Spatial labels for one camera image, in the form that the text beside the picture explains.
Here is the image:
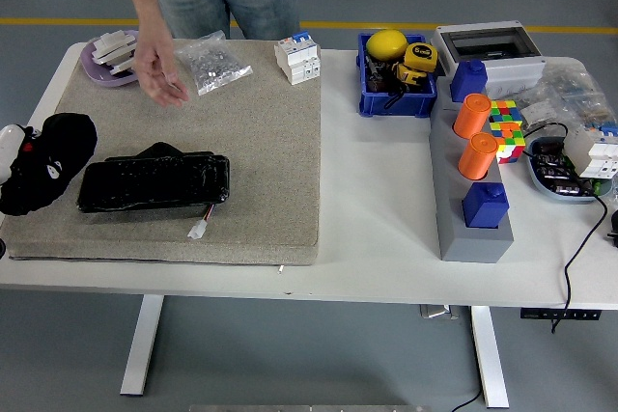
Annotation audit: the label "clear bag of screws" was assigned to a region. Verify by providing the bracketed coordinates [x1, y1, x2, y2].
[173, 29, 255, 97]

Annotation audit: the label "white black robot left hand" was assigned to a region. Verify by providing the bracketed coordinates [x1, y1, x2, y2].
[0, 124, 42, 186]

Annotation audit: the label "blue block with knob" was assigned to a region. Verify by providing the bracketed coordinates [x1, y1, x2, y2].
[462, 181, 511, 230]
[449, 58, 489, 103]

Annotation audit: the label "dark tools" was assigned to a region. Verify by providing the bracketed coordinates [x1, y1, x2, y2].
[364, 54, 402, 95]

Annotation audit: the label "blue plastic bin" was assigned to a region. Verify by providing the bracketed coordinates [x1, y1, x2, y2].
[356, 32, 438, 119]

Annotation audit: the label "black panel with wire connector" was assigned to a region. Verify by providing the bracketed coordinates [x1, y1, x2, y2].
[76, 141, 231, 240]

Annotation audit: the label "yellow ball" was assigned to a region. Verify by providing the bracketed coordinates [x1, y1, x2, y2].
[365, 29, 409, 62]

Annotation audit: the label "black power cable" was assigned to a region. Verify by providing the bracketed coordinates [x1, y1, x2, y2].
[522, 122, 610, 335]

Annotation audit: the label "black table control panel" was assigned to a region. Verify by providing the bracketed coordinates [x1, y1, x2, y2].
[520, 308, 603, 321]

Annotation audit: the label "small yellow black tool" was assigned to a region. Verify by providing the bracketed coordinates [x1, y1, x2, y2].
[391, 63, 429, 93]

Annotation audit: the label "white circuit breaker blue switch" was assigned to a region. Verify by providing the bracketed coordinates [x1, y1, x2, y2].
[273, 30, 323, 87]

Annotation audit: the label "purple plastic tray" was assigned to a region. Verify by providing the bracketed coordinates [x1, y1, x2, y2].
[79, 29, 146, 89]

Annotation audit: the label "white table leg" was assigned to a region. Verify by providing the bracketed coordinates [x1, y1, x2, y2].
[119, 294, 165, 397]
[470, 305, 511, 409]

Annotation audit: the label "light blue tray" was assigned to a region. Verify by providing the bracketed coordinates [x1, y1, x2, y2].
[525, 136, 614, 205]

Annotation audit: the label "grey-brown mat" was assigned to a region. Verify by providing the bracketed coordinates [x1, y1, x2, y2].
[0, 38, 323, 267]

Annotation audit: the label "clear bag of white parts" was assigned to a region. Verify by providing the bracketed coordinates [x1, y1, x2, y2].
[487, 79, 564, 136]

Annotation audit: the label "metal bracket under table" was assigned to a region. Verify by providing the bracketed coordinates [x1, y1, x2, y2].
[418, 304, 461, 320]

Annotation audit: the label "grey block holder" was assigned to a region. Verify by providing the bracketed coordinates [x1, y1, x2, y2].
[428, 91, 516, 264]

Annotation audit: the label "colourful puzzle cube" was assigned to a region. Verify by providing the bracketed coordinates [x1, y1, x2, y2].
[488, 99, 527, 166]

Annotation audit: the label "yellow black tape measure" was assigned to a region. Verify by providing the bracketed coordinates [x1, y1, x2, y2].
[403, 42, 438, 76]

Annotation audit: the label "white breaker with blue switches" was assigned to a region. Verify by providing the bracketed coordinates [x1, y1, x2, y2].
[563, 121, 618, 179]

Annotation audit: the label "black floor cable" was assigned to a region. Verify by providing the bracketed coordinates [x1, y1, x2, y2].
[451, 385, 486, 412]

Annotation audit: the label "orange cylinder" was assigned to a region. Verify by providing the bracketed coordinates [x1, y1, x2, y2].
[452, 93, 493, 140]
[457, 132, 501, 180]

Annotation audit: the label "white plastic bracket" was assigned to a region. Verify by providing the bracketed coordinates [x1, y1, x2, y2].
[109, 57, 139, 77]

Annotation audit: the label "person's right hand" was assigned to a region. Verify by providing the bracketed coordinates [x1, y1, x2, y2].
[133, 35, 190, 108]

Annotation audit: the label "clear bag of blue parts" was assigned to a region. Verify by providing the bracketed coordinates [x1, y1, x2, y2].
[540, 58, 618, 129]

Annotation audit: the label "black rag with white print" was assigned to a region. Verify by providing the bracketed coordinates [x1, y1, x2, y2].
[0, 112, 98, 216]

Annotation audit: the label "black electronic components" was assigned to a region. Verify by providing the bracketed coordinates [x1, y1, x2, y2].
[534, 140, 601, 198]

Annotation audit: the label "white grey distribution box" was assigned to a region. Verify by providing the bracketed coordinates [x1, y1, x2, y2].
[430, 20, 548, 95]

